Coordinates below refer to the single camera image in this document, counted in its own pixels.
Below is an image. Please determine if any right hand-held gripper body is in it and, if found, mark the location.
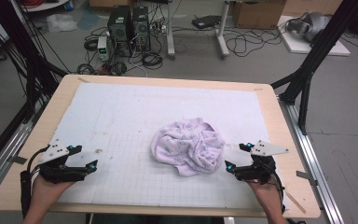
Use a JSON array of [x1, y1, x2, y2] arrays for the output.
[[234, 139, 290, 185]]

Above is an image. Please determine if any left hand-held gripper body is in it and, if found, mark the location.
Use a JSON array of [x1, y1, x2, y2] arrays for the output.
[[37, 139, 90, 184]]

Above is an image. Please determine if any pale purple patterned towel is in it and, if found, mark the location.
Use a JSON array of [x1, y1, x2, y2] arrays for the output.
[[150, 117, 227, 177]]

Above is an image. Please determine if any person's left hand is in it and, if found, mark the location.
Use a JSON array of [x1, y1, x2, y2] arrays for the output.
[[31, 176, 76, 207]]

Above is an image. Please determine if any person's right hand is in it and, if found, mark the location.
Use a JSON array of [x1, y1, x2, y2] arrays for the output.
[[247, 176, 284, 211]]

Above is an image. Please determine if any black tape piece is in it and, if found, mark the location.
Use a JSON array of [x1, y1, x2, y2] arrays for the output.
[[7, 155, 28, 165]]

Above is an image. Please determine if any grey tape piece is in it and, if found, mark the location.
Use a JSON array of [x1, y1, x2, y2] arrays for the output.
[[296, 170, 319, 187]]

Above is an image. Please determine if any white grid mat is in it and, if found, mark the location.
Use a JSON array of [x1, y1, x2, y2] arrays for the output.
[[46, 82, 291, 211]]

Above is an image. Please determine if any thin wooden stick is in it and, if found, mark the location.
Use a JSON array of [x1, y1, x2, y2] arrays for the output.
[[284, 189, 307, 215]]

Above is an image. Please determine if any white power supply unit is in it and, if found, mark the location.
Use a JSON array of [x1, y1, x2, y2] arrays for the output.
[[97, 35, 111, 62]]

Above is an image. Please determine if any white floor board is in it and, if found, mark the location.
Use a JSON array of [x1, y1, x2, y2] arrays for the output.
[[276, 15, 351, 57]]

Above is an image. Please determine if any white desk leg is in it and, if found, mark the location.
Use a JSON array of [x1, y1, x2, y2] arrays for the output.
[[216, 0, 231, 60], [166, 0, 177, 60]]

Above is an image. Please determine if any wide black computer tower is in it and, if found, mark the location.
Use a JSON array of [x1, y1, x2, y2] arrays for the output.
[[106, 5, 133, 58]]

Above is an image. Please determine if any clear plastic bag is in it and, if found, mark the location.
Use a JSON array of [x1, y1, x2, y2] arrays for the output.
[[46, 13, 79, 34]]

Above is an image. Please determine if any flat black device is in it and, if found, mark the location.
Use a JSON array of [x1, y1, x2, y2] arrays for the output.
[[191, 14, 222, 30]]

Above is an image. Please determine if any grey rounded machine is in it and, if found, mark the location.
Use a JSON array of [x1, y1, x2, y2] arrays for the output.
[[286, 11, 332, 43]]

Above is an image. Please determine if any brown cardboard box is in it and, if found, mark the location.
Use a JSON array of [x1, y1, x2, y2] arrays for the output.
[[232, 0, 287, 30]]

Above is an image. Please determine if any narrow black computer tower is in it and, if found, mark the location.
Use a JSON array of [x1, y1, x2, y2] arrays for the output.
[[131, 6, 152, 52]]

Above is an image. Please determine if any aluminium rail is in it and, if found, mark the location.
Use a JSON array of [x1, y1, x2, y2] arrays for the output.
[[0, 101, 46, 204], [279, 96, 345, 224]]

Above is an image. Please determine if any black metal frame stand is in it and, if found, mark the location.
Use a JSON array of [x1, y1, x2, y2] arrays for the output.
[[0, 0, 70, 124], [270, 0, 358, 135]]

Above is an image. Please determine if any tangle of black floor cables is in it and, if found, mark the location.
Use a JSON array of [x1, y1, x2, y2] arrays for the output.
[[223, 27, 289, 58]]

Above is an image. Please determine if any coiled black cable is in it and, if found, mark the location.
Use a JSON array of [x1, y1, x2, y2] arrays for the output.
[[141, 50, 164, 71]]

